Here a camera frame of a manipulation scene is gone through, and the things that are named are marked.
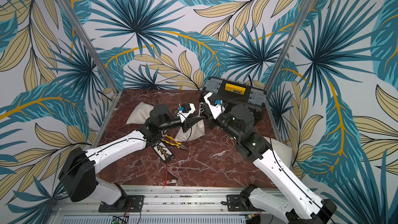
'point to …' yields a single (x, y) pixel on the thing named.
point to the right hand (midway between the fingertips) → (192, 110)
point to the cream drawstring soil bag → (196, 131)
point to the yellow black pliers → (178, 144)
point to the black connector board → (164, 151)
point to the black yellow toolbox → (231, 94)
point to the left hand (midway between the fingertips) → (200, 116)
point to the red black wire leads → (165, 184)
